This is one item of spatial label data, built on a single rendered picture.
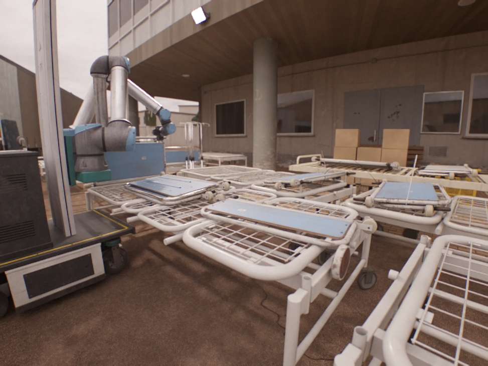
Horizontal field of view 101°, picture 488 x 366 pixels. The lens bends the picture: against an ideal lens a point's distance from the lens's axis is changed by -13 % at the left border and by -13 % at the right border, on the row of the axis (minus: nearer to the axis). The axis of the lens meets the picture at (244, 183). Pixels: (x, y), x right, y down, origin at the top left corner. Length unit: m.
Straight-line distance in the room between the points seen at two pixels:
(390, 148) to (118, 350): 4.26
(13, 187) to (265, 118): 5.04
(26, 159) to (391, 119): 6.72
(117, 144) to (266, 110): 4.60
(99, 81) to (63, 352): 1.58
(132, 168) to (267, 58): 4.44
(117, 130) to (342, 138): 3.77
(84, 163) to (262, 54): 5.13
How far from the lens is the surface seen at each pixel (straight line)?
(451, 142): 6.78
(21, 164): 1.51
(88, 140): 1.54
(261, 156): 5.74
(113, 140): 1.52
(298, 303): 0.70
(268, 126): 5.74
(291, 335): 0.77
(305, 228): 0.98
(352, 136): 4.49
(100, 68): 1.92
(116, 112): 1.64
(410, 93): 6.87
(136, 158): 2.46
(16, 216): 1.54
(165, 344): 1.25
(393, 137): 4.44
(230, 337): 1.23
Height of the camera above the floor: 0.88
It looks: 10 degrees down
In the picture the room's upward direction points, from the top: straight up
